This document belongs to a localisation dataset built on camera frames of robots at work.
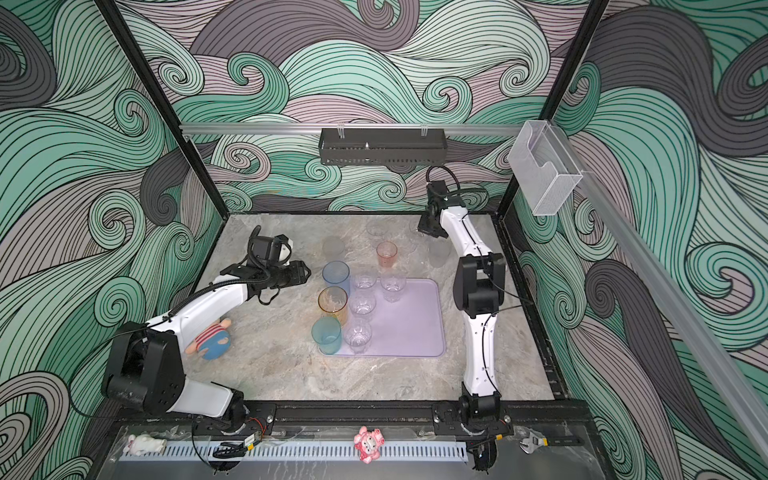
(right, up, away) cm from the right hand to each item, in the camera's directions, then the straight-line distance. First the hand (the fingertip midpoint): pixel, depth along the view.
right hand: (430, 227), depth 100 cm
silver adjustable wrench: (+19, -53, -30) cm, 64 cm away
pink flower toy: (-20, -51, -33) cm, 64 cm away
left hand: (-40, -13, -12) cm, 44 cm away
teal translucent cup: (-33, -31, -15) cm, 48 cm away
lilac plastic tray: (-7, -32, -9) cm, 34 cm away
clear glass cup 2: (-23, -23, -12) cm, 34 cm away
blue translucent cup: (-31, -15, -7) cm, 35 cm away
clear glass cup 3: (-24, -33, -13) cm, 43 cm away
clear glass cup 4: (-13, -19, -3) cm, 23 cm away
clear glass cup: (-22, -17, -3) cm, 28 cm away
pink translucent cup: (-15, -9, +5) cm, 18 cm away
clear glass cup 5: (+4, -8, +1) cm, 9 cm away
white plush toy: (-72, -51, -33) cm, 95 cm away
